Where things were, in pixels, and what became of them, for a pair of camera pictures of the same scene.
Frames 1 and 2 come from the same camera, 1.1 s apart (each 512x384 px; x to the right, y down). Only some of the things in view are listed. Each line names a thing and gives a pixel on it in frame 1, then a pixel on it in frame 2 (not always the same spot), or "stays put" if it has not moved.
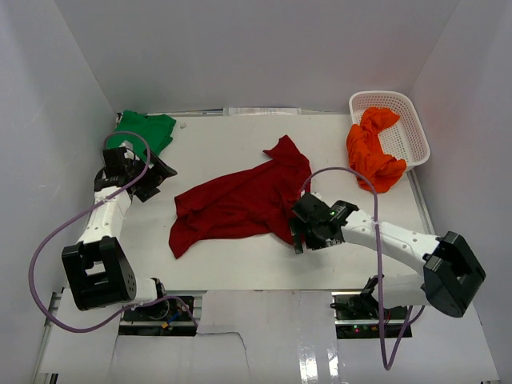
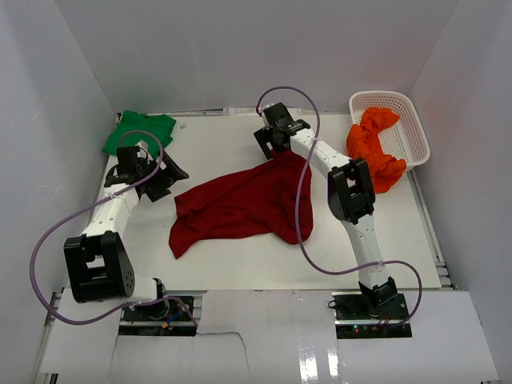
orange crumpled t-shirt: (367, 154) stays put
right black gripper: (298, 226) to (263, 138)
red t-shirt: (258, 198) stays put
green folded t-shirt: (151, 132) stays put
